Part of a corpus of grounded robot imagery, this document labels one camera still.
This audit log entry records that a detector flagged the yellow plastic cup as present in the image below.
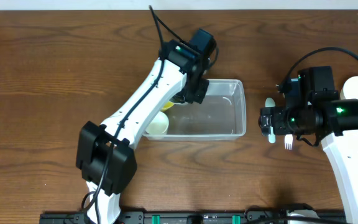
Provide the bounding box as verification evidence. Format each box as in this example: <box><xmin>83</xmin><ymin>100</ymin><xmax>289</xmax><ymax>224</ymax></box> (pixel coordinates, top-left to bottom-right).
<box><xmin>161</xmin><ymin>101</ymin><xmax>175</xmax><ymax>112</ymax></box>

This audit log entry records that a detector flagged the clear plastic container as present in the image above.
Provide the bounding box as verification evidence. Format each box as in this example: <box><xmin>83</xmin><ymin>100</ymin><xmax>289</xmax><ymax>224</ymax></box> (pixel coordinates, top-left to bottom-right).
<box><xmin>144</xmin><ymin>79</ymin><xmax>246</xmax><ymax>141</ymax></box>

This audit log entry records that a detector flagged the white plastic cup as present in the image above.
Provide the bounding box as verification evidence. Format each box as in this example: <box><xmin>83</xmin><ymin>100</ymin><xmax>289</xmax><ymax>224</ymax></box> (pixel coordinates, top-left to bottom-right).
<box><xmin>145</xmin><ymin>111</ymin><xmax>169</xmax><ymax>135</ymax></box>

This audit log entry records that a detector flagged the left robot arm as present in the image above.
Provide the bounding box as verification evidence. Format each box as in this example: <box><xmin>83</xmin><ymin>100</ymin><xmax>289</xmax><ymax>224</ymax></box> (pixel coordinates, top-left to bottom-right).
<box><xmin>76</xmin><ymin>29</ymin><xmax>217</xmax><ymax>223</ymax></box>

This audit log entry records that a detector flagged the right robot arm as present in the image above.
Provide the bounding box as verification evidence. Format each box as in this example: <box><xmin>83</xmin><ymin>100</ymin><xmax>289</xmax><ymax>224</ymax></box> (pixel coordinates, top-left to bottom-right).
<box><xmin>259</xmin><ymin>66</ymin><xmax>358</xmax><ymax>223</ymax></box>

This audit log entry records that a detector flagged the mint green plastic spoon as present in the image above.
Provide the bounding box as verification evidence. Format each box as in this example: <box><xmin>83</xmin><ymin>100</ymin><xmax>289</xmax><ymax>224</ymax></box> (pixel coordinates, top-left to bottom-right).
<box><xmin>265</xmin><ymin>98</ymin><xmax>276</xmax><ymax>144</ymax></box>

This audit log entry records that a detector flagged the pink plastic fork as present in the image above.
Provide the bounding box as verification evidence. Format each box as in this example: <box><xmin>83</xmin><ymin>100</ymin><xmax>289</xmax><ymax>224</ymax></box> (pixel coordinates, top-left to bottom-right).
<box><xmin>284</xmin><ymin>134</ymin><xmax>293</xmax><ymax>150</ymax></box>

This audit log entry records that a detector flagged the left black cable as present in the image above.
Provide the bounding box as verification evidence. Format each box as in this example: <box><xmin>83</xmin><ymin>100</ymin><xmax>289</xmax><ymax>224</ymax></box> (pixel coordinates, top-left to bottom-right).
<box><xmin>81</xmin><ymin>5</ymin><xmax>189</xmax><ymax>224</ymax></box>

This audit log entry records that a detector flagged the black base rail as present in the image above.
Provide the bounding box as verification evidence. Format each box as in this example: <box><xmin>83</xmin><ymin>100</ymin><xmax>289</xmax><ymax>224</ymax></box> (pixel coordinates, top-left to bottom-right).
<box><xmin>39</xmin><ymin>210</ymin><xmax>351</xmax><ymax>224</ymax></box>

